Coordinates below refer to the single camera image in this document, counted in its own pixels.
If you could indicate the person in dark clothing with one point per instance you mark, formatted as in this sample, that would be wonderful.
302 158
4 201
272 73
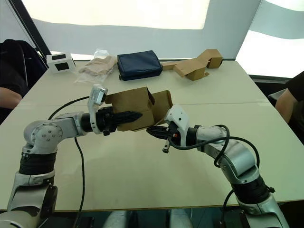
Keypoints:
16 66

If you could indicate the navy blue fabric pouch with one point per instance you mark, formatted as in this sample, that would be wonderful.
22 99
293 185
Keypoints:
139 64

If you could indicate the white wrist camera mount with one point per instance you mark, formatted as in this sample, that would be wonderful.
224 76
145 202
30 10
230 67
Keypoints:
93 111
178 116

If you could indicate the small brown cardboard box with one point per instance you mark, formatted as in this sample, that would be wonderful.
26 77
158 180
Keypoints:
133 102

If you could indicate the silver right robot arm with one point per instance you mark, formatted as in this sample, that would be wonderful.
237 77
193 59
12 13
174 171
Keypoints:
237 156

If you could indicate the white box with black patches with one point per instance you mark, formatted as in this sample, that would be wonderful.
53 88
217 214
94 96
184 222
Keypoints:
62 62

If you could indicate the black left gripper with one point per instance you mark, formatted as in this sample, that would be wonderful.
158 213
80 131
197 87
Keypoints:
107 118

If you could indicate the bare forearm of person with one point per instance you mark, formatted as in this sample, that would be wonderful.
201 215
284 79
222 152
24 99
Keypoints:
285 104
9 96

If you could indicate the open brown cardboard box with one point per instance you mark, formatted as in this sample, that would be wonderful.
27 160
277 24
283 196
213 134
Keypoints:
212 58

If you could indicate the black diagonal pole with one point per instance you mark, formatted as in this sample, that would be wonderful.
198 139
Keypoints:
32 31

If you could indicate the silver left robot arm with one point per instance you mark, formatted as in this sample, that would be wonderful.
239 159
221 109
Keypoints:
47 133

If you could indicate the person in black shirt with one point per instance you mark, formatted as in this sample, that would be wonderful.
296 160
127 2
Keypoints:
298 95

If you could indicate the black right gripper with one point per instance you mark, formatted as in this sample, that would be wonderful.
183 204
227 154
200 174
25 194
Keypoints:
172 135

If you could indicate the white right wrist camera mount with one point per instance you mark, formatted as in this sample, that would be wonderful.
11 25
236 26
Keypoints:
178 116

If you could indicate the flattened brown cardboard box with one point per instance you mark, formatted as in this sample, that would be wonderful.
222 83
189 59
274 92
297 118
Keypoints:
190 69

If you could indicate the grey rounded shape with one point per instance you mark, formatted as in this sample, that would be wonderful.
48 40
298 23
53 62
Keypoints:
181 219
116 219

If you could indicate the clear bag with beige contents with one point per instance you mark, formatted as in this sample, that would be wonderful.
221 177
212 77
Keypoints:
97 66

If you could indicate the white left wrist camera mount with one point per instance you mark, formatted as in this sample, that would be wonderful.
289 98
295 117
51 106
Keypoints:
93 111

